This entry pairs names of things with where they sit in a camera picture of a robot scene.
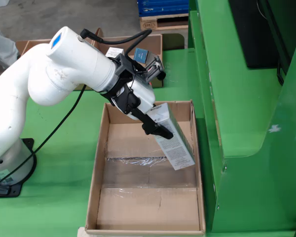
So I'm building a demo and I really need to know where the small blue logo box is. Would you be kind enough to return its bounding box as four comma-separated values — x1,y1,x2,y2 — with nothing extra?
133,47,161,65

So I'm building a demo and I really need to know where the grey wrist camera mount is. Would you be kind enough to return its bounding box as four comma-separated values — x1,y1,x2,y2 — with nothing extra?
108,53,166,84

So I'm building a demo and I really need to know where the black cabinet cable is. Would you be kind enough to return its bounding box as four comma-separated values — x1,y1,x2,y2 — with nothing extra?
277,61,286,86

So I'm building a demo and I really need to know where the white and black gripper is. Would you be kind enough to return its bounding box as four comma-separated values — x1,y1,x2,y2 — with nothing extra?
101,74,174,140

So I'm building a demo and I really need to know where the person in light clothes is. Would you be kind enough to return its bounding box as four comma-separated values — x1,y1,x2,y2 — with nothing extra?
0,21,20,84

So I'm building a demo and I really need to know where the white box black spot print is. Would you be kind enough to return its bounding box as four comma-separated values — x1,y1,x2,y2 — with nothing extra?
105,46,125,59

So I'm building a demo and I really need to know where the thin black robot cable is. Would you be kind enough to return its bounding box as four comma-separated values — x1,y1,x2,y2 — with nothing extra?
0,85,87,192

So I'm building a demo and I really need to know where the open brown cardboard box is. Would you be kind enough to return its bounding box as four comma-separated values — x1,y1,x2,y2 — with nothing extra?
88,28,163,89
15,38,55,56

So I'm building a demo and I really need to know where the green metal cabinet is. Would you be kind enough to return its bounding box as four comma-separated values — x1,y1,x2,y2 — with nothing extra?
187,0,296,233

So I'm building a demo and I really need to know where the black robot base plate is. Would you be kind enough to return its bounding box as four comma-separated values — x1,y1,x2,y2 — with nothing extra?
0,138,37,198

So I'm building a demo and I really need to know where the wooden pallet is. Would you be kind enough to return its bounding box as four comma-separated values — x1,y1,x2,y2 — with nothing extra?
139,13,189,33

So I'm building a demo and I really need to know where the tall white product box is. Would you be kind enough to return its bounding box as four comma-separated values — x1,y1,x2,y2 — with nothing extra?
147,102,196,171

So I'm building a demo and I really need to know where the thick black camera cable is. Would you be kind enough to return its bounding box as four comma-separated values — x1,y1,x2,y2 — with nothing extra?
79,29,153,59

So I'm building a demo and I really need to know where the large shallow cardboard tray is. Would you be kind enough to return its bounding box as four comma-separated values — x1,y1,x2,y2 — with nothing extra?
85,99,207,235

